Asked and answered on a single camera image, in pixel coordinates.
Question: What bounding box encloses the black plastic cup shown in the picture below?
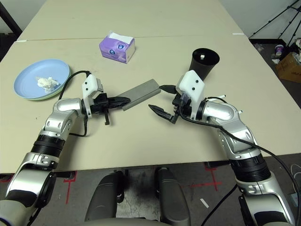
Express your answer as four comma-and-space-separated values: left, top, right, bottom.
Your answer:
188, 48, 221, 80

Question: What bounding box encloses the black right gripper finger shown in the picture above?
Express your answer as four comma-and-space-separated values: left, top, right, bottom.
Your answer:
159, 84, 176, 94
148, 104, 176, 122

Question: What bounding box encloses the grey robot right leg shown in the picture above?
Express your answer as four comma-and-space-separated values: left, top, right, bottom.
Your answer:
156, 167, 191, 226

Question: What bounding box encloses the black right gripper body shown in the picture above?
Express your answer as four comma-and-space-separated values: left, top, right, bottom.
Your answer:
171, 93, 192, 125

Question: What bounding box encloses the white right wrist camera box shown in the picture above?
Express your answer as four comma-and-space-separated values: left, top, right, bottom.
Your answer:
176, 70, 206, 118

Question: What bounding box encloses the grey glasses case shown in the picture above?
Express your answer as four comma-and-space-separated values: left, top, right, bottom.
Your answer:
116, 79, 162, 111

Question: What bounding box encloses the black tripod stand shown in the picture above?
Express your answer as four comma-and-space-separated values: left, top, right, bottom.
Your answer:
249, 0, 301, 47

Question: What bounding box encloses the wooden side table black frame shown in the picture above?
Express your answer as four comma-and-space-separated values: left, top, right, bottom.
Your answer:
0, 3, 23, 36

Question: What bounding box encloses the white tissue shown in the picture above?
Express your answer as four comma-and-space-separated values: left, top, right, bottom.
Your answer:
34, 75, 59, 92

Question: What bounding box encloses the grey robot leg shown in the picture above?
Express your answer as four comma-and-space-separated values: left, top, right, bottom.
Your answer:
156, 167, 191, 226
84, 170, 127, 222

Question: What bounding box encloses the brown cardboard box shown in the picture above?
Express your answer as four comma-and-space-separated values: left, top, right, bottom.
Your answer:
275, 52, 301, 83

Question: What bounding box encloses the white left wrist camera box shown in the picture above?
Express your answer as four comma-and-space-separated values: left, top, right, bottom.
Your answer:
81, 74, 104, 117

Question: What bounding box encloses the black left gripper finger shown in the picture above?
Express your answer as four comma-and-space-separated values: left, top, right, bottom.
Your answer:
107, 100, 131, 109
107, 95, 131, 104

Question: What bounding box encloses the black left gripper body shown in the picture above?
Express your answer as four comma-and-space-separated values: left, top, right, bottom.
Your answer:
90, 93, 111, 126

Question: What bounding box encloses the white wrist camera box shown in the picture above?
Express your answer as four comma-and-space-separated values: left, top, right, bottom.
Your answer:
81, 74, 104, 117
176, 70, 206, 118

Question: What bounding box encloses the black left wrist camera cable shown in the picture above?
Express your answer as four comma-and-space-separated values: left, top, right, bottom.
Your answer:
57, 70, 95, 137

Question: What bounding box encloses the blue plastic plate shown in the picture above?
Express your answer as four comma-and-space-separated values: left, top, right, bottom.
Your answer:
13, 59, 71, 99

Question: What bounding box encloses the black foam floor mat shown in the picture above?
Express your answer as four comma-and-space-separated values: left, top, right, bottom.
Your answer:
0, 32, 17, 62

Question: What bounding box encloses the purple tissue pack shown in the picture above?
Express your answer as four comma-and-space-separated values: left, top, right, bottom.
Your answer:
99, 30, 136, 64

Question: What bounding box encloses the grey robot left leg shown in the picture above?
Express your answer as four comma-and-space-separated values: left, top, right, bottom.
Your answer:
84, 170, 127, 222

